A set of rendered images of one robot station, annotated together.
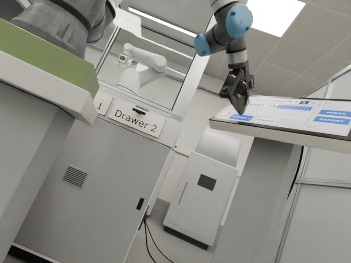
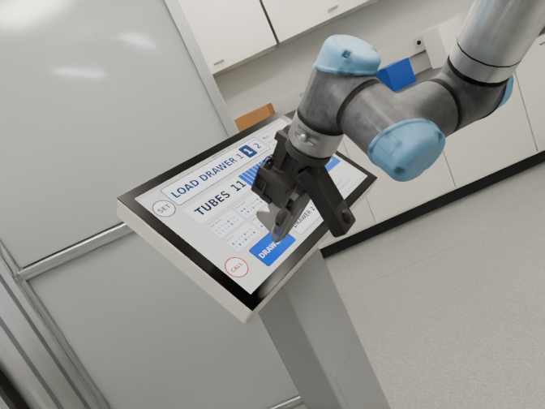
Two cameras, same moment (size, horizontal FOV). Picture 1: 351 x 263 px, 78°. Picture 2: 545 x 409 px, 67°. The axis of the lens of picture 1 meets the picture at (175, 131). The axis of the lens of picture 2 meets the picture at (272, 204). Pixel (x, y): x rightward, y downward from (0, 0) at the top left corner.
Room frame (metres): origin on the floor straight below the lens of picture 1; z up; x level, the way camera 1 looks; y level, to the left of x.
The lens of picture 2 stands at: (0.87, 0.48, 1.25)
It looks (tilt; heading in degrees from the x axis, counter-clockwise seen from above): 14 degrees down; 268
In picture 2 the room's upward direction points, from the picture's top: 25 degrees counter-clockwise
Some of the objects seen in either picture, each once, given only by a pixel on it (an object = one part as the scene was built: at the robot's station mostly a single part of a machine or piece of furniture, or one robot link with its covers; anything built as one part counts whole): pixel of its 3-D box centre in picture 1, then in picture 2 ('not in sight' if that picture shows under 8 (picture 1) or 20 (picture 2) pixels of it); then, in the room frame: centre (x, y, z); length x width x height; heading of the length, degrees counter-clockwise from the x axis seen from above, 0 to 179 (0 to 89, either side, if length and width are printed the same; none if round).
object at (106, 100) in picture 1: (83, 96); not in sight; (1.16, 0.53, 0.87); 0.29 x 0.02 x 0.11; 89
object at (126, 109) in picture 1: (137, 118); not in sight; (1.16, 0.22, 0.87); 0.29 x 0.02 x 0.11; 89
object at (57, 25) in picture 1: (56, 33); not in sight; (0.46, 0.33, 0.87); 0.15 x 0.15 x 0.10
